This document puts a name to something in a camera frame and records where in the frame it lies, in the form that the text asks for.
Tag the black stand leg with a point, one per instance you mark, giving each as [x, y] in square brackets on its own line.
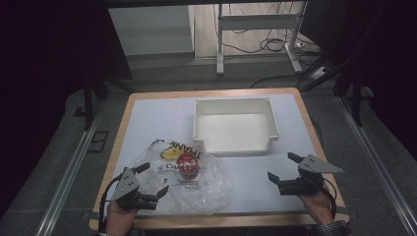
[88, 105]
[357, 98]

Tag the white plastic bin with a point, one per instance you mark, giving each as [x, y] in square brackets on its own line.
[234, 131]

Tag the person's left hand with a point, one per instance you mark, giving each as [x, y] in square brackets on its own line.
[118, 221]

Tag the dark floor outlet plate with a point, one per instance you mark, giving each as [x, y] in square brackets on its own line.
[97, 141]

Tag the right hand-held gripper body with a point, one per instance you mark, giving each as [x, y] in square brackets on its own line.
[308, 183]

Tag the red-lidded candy jar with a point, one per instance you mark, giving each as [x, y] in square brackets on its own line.
[188, 165]

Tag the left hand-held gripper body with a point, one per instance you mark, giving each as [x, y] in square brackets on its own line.
[126, 185]

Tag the white power strip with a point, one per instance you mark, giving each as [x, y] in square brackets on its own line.
[318, 72]

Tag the white cabinet panel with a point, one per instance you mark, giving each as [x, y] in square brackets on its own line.
[150, 29]

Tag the white metal desk frame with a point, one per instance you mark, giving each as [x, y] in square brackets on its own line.
[259, 22]

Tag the aluminium floor rail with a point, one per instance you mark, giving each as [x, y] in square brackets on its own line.
[65, 183]
[377, 157]

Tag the clear printed plastic bag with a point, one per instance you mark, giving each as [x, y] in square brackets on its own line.
[209, 190]

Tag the person's right hand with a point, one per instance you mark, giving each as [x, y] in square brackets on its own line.
[318, 208]

